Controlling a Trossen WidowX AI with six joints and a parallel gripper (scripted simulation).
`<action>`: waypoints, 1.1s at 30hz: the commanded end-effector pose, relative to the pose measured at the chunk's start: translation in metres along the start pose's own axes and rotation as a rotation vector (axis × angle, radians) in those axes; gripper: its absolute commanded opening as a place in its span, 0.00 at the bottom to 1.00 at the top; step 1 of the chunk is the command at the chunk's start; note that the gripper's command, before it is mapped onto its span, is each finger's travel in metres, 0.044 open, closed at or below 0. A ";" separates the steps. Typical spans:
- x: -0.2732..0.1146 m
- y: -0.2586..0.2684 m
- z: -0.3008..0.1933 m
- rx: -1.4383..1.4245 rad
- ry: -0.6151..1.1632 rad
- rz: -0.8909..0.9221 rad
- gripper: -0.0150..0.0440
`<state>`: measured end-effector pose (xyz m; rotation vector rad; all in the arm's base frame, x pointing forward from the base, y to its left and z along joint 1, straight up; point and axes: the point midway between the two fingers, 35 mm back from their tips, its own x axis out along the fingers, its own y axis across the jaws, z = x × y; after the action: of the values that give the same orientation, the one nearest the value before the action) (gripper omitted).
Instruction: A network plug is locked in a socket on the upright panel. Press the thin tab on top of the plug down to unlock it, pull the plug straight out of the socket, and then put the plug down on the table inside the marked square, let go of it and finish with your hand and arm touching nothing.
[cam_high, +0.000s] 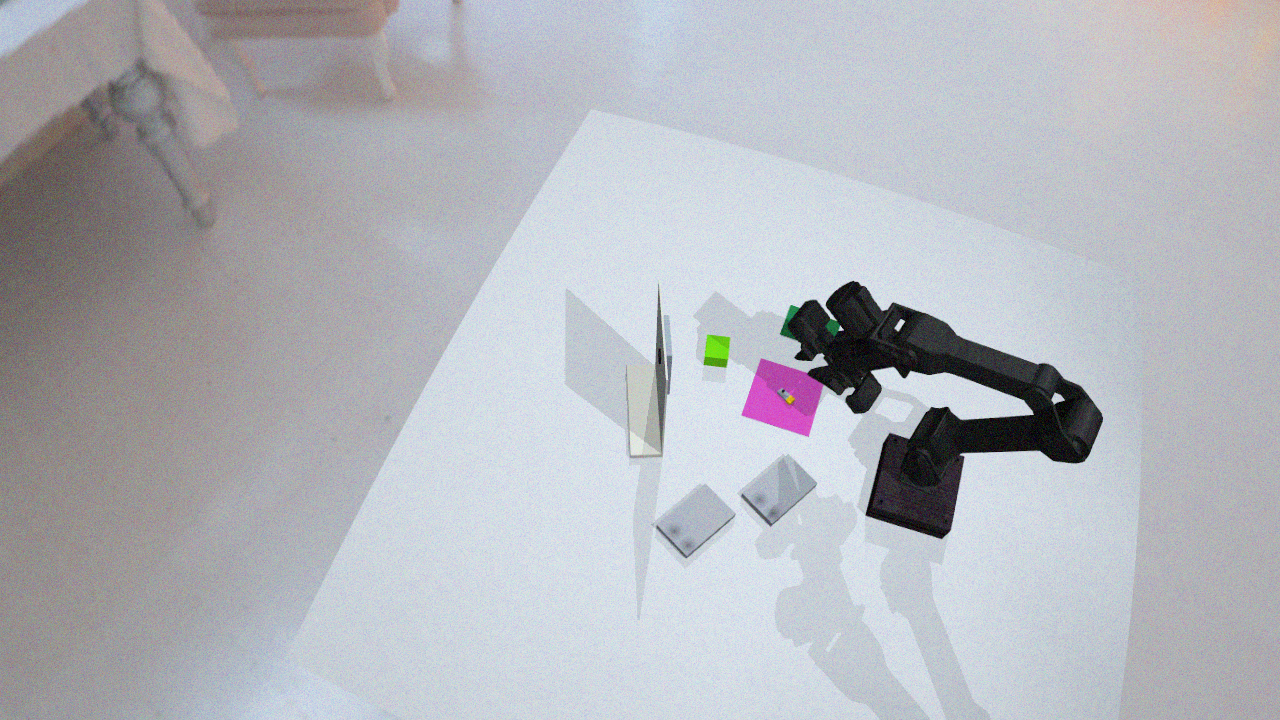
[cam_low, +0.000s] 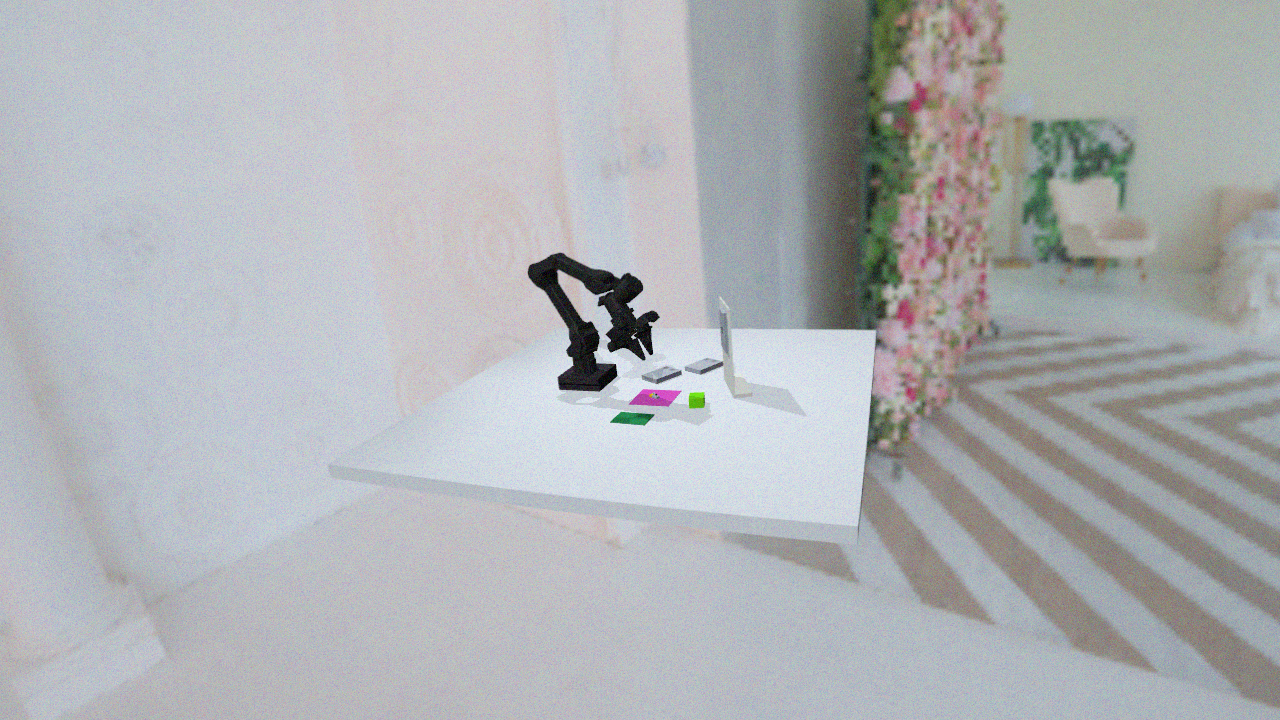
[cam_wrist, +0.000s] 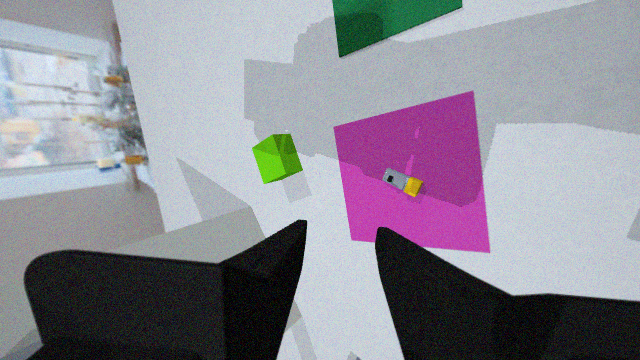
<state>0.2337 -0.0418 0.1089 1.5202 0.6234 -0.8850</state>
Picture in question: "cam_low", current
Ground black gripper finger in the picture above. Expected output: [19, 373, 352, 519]
[634, 325, 653, 355]
[620, 338, 646, 361]

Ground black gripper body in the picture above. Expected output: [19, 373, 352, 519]
[607, 306, 660, 352]

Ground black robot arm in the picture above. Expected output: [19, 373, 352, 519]
[529, 252, 643, 375]

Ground magenta translucent square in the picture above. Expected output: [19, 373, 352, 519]
[628, 389, 681, 407]

